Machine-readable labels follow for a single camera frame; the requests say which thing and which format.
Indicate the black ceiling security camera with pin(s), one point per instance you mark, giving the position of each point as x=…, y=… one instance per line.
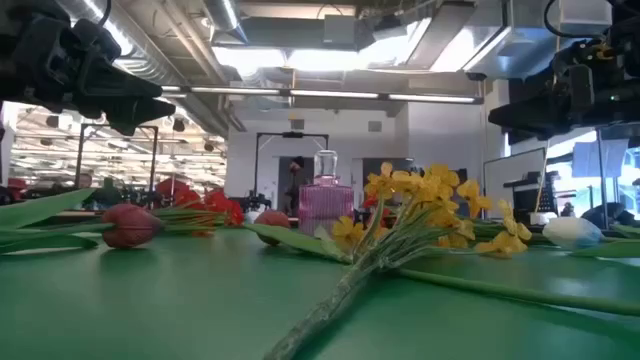
x=476, y=76

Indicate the long ceiling light strip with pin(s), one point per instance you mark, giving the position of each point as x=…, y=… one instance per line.
x=171, y=88

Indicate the dark bag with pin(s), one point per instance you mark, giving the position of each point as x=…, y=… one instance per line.
x=607, y=215

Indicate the pink ribbed glass vase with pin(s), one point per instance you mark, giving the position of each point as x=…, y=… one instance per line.
x=325, y=205

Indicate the person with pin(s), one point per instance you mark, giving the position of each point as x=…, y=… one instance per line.
x=295, y=180

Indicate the black background robot arm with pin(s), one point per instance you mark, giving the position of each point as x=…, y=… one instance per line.
x=252, y=202

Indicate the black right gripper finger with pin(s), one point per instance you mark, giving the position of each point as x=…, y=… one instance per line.
x=530, y=121
x=542, y=103

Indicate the silver ventilation duct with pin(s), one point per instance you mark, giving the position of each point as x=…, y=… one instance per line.
x=150, y=55

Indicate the black equipment rack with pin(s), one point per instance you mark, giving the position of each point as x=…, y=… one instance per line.
x=525, y=197

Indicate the small dark bottle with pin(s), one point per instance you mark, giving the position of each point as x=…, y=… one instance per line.
x=568, y=210

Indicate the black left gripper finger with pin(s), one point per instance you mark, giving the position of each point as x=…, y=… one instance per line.
x=135, y=112
x=125, y=85

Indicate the black hanging lamp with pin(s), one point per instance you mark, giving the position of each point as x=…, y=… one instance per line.
x=179, y=125

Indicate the grey wall vent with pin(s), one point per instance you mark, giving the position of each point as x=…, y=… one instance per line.
x=297, y=124
x=375, y=126

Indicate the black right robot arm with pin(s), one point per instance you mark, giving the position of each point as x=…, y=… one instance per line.
x=627, y=30

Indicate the black metal frame stand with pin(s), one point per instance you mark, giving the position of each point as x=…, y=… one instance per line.
x=256, y=160
x=153, y=160

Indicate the grey ceiling box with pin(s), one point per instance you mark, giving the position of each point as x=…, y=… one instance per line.
x=340, y=30

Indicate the white reflector sheet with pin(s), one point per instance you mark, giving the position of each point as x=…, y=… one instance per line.
x=600, y=157

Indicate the small white box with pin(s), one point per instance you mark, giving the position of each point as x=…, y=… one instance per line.
x=544, y=218

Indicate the white artificial tulip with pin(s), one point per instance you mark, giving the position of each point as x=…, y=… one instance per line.
x=572, y=232

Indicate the yellow artificial flower bunch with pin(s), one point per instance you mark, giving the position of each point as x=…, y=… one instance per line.
x=430, y=190

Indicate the white board panel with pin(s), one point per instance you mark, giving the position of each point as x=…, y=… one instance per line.
x=510, y=185

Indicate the steel appliance cabinet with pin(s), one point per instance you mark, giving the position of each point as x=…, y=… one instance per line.
x=397, y=164

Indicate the black upright pole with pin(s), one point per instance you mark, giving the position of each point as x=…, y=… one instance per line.
x=602, y=200

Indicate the clear glass vase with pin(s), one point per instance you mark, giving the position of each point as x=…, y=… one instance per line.
x=326, y=162

